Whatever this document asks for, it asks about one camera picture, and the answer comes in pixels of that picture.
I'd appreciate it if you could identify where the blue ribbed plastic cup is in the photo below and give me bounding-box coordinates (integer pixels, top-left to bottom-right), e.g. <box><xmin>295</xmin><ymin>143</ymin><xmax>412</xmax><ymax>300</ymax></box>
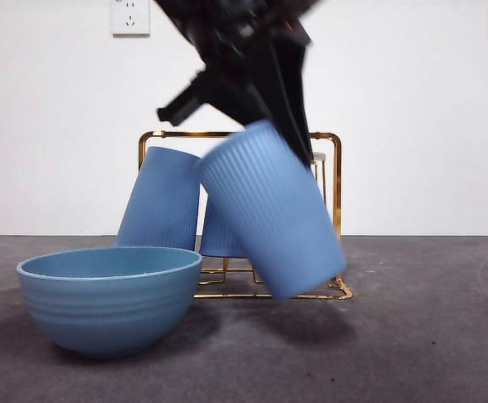
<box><xmin>194</xmin><ymin>119</ymin><xmax>349</xmax><ymax>301</ymax></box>
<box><xmin>198</xmin><ymin>192</ymin><xmax>249</xmax><ymax>258</ymax></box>
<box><xmin>113</xmin><ymin>145</ymin><xmax>202</xmax><ymax>249</ymax></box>

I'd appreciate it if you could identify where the blue ribbed bowl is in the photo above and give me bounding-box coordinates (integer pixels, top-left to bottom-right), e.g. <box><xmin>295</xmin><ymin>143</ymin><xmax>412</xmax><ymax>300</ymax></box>
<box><xmin>15</xmin><ymin>246</ymin><xmax>204</xmax><ymax>359</ymax></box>

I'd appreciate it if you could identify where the gold wire cup rack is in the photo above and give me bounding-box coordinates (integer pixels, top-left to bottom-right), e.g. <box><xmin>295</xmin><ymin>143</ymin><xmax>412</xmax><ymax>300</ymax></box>
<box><xmin>137</xmin><ymin>130</ymin><xmax>355</xmax><ymax>301</ymax></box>

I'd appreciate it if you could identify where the white wall socket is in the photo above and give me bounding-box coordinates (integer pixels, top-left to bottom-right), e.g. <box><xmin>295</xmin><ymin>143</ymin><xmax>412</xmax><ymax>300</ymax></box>
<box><xmin>111</xmin><ymin>0</ymin><xmax>151</xmax><ymax>37</ymax></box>

